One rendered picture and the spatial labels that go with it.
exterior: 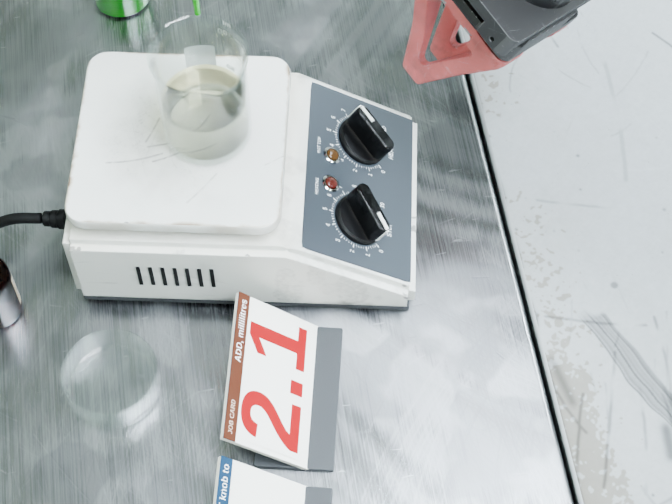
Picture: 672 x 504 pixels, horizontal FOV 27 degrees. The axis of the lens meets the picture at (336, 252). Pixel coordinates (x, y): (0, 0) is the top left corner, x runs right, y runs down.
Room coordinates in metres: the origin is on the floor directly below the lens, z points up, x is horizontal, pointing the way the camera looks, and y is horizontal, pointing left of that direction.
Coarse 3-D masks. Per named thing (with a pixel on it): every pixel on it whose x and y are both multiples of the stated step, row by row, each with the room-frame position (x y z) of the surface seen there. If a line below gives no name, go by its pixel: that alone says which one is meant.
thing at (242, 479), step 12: (240, 468) 0.28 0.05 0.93; (240, 480) 0.28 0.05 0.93; (252, 480) 0.28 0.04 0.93; (264, 480) 0.28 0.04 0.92; (276, 480) 0.28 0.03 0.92; (240, 492) 0.27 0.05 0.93; (252, 492) 0.27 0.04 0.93; (264, 492) 0.28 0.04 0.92; (276, 492) 0.28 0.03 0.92; (288, 492) 0.28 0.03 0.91
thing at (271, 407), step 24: (264, 312) 0.38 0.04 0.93; (264, 336) 0.37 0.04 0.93; (288, 336) 0.37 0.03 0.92; (264, 360) 0.35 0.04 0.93; (288, 360) 0.36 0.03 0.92; (264, 384) 0.34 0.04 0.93; (288, 384) 0.34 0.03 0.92; (240, 408) 0.32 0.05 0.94; (264, 408) 0.32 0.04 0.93; (288, 408) 0.33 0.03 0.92; (240, 432) 0.30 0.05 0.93; (264, 432) 0.31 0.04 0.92; (288, 432) 0.31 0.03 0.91; (288, 456) 0.30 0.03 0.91
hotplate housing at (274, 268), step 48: (288, 144) 0.47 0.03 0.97; (288, 192) 0.44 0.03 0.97; (96, 240) 0.41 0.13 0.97; (144, 240) 0.41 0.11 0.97; (192, 240) 0.41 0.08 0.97; (240, 240) 0.41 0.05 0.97; (288, 240) 0.41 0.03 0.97; (96, 288) 0.40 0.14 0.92; (144, 288) 0.40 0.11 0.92; (192, 288) 0.40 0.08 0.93; (240, 288) 0.40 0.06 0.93; (288, 288) 0.40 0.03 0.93; (336, 288) 0.40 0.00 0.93; (384, 288) 0.40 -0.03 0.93
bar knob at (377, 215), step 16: (352, 192) 0.44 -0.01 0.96; (368, 192) 0.44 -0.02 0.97; (336, 208) 0.43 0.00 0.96; (352, 208) 0.44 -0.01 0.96; (368, 208) 0.43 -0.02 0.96; (352, 224) 0.43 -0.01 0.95; (368, 224) 0.42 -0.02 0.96; (384, 224) 0.42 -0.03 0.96; (352, 240) 0.42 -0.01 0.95; (368, 240) 0.42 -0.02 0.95
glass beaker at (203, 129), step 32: (160, 32) 0.48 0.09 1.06; (192, 32) 0.49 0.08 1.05; (224, 32) 0.49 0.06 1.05; (160, 64) 0.47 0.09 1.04; (192, 64) 0.49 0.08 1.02; (224, 64) 0.49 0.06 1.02; (160, 96) 0.45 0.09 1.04; (192, 96) 0.44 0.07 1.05; (224, 96) 0.44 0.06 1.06; (192, 128) 0.44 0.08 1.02; (224, 128) 0.44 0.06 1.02; (192, 160) 0.44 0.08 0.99; (224, 160) 0.44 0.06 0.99
